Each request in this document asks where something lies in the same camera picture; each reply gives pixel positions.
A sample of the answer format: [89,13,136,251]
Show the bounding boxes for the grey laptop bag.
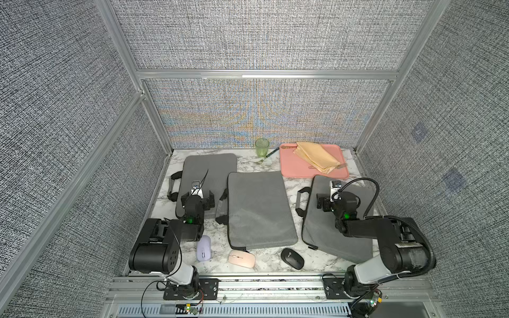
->
[167,153,237,219]
[227,171,298,251]
[296,176,372,264]

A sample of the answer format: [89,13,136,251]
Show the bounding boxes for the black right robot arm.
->
[316,192,437,299]

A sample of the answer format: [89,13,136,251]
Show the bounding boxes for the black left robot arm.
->
[129,192,216,300]

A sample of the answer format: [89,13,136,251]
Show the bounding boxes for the lilac computer mouse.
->
[196,235,212,262]

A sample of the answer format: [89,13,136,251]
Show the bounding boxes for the black computer mouse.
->
[280,248,305,270]

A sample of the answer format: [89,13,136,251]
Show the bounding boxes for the pink computer mouse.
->
[228,250,256,268]

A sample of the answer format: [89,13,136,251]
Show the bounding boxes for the tan folded cloth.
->
[294,142,342,174]

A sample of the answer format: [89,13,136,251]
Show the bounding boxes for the pink tray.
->
[279,143,349,180]

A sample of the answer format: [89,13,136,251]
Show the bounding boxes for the green pen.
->
[263,147,280,159]

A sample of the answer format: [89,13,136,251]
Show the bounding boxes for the green plastic cup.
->
[254,138,270,158]

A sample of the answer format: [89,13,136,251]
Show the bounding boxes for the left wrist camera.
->
[190,181,203,198]

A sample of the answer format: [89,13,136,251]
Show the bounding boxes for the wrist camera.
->
[330,180,343,196]
[190,181,203,198]

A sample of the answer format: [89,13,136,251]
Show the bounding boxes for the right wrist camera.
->
[330,180,343,196]

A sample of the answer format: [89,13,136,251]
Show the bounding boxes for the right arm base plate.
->
[322,273,352,300]

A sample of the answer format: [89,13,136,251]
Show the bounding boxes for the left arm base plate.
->
[163,278,220,302]

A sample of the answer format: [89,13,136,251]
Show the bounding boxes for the aluminium front rail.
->
[101,272,446,317]

